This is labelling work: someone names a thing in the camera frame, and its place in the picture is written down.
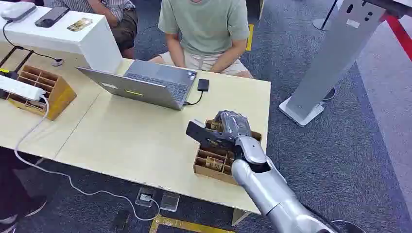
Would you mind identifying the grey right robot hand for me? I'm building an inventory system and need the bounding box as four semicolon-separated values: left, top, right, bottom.
212;110;252;141

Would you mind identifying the gold printed card stack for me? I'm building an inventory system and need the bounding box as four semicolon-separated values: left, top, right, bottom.
205;156;225;172

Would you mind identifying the wooden card box with cards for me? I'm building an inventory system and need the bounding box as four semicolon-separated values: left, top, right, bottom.
193;119;263;186

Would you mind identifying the yellow floor tape strip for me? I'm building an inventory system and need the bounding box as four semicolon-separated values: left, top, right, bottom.
245;24;255;52

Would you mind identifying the pale table leg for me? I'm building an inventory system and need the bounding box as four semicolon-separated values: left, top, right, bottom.
231;208;252;227

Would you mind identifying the person seated in middle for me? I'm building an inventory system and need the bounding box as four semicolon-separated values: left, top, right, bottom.
148;0;254;79

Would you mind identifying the grey open laptop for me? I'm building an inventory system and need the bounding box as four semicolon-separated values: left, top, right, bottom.
76;59;198;111

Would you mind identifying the clear floor plate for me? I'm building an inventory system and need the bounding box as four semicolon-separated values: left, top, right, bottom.
159;191;181;213

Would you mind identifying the floor power outlet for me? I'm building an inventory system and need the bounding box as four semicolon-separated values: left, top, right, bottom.
135;187;156;208

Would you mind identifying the silver kiosk stand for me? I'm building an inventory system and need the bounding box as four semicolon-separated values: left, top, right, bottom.
278;0;387;127

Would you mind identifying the black pole with round base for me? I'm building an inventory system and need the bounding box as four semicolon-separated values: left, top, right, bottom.
311;0;339;32

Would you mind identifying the person seated beside counter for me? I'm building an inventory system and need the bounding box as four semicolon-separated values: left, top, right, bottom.
43;0;138;60

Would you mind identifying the dark floor cover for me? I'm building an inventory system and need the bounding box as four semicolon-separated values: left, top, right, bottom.
110;209;130;232

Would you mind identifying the white raised counter block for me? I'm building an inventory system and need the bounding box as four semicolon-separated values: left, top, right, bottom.
0;5;123;74

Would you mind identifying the empty wooden divider box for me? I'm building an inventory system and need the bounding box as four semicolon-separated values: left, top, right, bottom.
6;65;78;121

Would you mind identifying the red bar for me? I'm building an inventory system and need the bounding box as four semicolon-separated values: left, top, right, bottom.
384;14;412;62

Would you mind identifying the black smartphone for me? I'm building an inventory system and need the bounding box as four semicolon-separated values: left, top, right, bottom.
34;6;70;28

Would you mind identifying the white power strip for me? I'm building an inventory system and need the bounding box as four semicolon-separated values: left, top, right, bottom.
0;75;46;101

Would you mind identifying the person's foot in shoe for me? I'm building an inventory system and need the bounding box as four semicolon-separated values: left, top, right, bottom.
0;195;48;233

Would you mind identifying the grey flat device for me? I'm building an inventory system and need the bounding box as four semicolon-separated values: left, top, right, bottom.
0;1;37;22

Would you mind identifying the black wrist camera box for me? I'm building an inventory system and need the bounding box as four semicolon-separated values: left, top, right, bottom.
186;120;240;151

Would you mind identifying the short black drive cable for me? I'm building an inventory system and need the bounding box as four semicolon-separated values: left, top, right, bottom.
184;91;205;106

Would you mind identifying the yellow floor tape frame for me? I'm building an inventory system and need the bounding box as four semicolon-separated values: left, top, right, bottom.
149;215;236;233

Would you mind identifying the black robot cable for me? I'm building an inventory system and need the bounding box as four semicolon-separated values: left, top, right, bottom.
302;204;368;233

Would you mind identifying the white power cable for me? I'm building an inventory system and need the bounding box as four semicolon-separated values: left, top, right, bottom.
14;95;161;222

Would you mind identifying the black frame stand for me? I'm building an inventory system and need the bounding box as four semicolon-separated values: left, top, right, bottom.
0;45;35;81

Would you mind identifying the thin black cable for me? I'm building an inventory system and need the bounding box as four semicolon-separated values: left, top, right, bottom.
2;19;59;62

